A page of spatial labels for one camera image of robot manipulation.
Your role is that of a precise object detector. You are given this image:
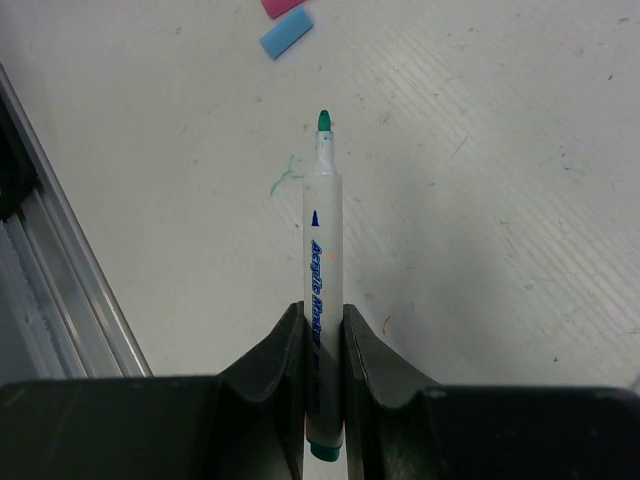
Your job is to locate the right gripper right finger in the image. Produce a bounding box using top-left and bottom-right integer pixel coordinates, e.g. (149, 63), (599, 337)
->
(342, 305), (639, 479)

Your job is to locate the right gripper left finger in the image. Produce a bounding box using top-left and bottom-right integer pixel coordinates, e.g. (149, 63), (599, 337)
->
(1, 303), (306, 479)

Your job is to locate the teal cap marker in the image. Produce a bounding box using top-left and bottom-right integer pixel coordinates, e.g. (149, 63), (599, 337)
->
(303, 110), (344, 462)

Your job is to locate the blue marker cap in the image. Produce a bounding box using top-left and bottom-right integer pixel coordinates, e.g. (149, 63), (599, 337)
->
(259, 6), (314, 60)

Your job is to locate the pink marker cap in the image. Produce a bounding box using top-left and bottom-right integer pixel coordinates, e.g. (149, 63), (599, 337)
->
(261, 0), (305, 20)

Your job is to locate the aluminium rail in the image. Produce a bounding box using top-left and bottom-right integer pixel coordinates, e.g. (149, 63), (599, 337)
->
(1, 74), (151, 383)

